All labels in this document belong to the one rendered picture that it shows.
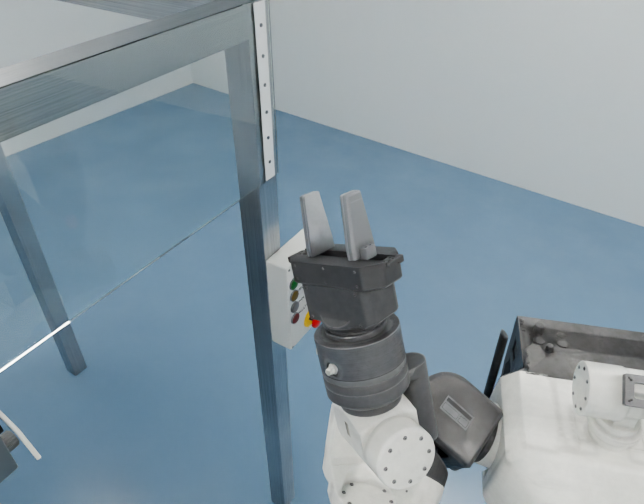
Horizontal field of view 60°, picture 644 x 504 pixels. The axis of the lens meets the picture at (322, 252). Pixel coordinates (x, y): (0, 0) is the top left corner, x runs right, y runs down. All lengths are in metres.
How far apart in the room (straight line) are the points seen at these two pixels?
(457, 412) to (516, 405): 0.09
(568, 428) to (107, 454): 1.84
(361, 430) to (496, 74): 3.23
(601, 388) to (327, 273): 0.37
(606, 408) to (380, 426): 0.29
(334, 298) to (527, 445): 0.37
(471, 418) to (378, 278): 0.35
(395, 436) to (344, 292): 0.15
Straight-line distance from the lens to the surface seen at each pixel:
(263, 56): 1.05
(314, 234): 0.54
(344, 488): 0.66
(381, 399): 0.55
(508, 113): 3.71
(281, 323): 1.35
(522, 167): 3.81
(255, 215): 1.19
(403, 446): 0.57
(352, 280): 0.50
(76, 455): 2.40
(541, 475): 0.79
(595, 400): 0.74
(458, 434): 0.78
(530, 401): 0.83
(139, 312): 2.84
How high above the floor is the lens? 1.87
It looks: 38 degrees down
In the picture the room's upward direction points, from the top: straight up
